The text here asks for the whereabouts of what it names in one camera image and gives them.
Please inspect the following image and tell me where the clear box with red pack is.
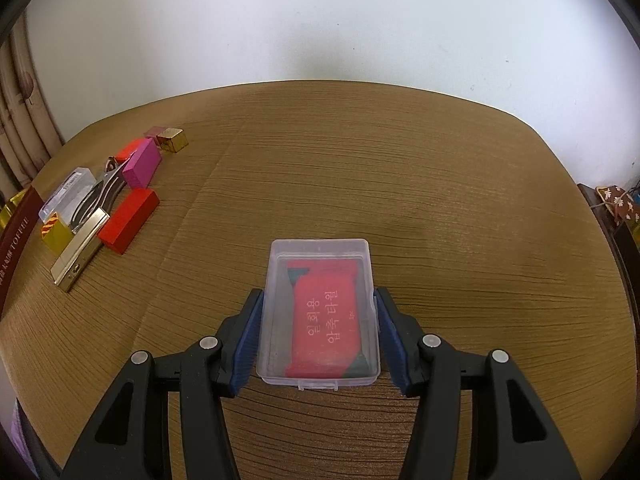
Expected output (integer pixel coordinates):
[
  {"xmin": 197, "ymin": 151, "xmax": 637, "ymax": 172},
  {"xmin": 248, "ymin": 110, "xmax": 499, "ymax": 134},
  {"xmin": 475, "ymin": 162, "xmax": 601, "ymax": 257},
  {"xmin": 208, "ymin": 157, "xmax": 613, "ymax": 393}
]
[{"xmin": 256, "ymin": 238, "xmax": 381, "ymax": 390}]

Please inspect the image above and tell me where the clear box with label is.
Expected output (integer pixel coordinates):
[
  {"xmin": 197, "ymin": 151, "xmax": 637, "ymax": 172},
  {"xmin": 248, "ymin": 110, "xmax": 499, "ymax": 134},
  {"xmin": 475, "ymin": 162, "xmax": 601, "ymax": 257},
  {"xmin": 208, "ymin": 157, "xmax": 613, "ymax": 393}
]
[{"xmin": 39, "ymin": 167, "xmax": 96, "ymax": 226}]

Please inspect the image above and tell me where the gold metal bar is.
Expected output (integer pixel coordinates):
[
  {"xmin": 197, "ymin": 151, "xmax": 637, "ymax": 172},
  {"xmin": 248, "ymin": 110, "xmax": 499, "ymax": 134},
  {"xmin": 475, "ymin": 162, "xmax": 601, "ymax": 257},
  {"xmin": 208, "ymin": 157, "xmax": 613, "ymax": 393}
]
[{"xmin": 51, "ymin": 208, "xmax": 110, "ymax": 292}]

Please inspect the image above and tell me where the red rectangular block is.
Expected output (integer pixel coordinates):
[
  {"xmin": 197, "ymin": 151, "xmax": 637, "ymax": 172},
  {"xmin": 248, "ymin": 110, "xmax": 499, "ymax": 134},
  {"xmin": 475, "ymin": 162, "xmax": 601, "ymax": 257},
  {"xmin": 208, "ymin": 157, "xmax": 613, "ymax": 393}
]
[{"xmin": 98, "ymin": 188, "xmax": 160, "ymax": 255}]

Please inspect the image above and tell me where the yellow striped small box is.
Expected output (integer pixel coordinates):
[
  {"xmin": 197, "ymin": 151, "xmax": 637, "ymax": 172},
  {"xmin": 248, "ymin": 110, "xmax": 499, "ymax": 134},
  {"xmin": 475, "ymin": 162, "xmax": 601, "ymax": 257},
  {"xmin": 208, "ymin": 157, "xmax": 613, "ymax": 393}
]
[{"xmin": 40, "ymin": 212, "xmax": 74, "ymax": 256}]

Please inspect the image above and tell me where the silver metal clamp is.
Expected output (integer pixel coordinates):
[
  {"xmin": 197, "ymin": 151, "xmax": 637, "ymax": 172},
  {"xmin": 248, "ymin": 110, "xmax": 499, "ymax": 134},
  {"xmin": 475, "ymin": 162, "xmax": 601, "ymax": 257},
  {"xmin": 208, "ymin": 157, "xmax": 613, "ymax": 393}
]
[{"xmin": 70, "ymin": 157, "xmax": 127, "ymax": 234}]

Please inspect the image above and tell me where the red gold tin box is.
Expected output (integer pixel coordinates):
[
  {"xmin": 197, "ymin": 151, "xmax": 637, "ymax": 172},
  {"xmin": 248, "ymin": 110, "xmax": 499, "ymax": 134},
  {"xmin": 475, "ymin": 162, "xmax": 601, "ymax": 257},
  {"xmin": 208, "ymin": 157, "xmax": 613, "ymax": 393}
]
[{"xmin": 0, "ymin": 186, "xmax": 43, "ymax": 308}]

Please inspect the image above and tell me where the pink rectangular block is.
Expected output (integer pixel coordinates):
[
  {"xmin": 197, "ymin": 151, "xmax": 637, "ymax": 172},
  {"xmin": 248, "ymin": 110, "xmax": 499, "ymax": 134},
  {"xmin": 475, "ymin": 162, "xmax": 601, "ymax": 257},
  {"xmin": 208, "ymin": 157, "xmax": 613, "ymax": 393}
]
[{"xmin": 122, "ymin": 138, "xmax": 162, "ymax": 188}]

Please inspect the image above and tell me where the red rounded square case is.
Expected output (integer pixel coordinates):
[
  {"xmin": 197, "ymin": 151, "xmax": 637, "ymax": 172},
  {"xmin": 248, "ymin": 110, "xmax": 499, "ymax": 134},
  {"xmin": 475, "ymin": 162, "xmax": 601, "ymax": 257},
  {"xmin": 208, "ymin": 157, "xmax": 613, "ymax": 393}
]
[{"xmin": 115, "ymin": 138, "xmax": 144, "ymax": 164}]

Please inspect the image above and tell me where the lip gloss with gold cap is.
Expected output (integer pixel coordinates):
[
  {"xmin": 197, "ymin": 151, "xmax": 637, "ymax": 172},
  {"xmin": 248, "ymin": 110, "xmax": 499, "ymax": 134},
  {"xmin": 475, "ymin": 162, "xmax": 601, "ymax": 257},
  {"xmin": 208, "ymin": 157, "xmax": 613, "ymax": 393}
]
[{"xmin": 144, "ymin": 126, "xmax": 189, "ymax": 153}]

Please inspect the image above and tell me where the beige patterned curtain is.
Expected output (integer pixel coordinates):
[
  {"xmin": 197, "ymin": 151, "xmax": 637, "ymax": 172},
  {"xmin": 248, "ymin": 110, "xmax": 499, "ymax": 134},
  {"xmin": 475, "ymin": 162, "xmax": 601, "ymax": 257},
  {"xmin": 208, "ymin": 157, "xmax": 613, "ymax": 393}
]
[{"xmin": 1, "ymin": 15, "xmax": 64, "ymax": 202}]

